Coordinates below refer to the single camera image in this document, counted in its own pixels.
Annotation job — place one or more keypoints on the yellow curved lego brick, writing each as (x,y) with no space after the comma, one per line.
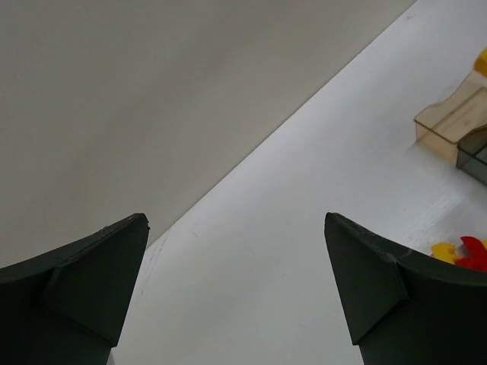
(480,64)

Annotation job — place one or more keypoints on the red lego brick cluster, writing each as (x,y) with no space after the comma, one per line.
(476,258)

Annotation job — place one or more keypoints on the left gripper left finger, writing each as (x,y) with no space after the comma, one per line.
(69,305)

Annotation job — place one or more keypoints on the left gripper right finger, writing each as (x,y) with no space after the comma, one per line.
(402,306)

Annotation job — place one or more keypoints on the yellow lego brick left cluster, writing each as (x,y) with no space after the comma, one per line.
(445,252)

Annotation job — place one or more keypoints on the grey transparent container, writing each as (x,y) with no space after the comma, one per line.
(471,155)

